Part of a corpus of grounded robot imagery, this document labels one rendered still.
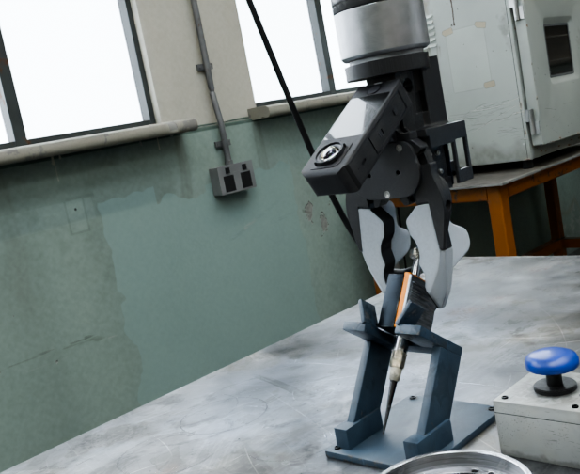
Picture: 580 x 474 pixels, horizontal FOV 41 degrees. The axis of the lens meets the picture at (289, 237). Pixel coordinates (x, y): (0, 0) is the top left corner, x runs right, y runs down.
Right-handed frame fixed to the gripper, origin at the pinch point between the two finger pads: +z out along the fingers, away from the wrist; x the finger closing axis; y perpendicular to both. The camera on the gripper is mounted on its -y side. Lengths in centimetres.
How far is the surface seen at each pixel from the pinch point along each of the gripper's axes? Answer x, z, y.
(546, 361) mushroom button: -12.3, 4.5, -1.2
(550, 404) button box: -12.9, 7.3, -2.6
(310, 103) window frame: 139, -21, 146
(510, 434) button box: -9.5, 10.0, -3.1
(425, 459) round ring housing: -8.2, 8.0, -12.3
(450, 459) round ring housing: -9.5, 8.3, -11.2
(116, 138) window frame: 139, -21, 67
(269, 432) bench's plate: 14.0, 11.8, -6.8
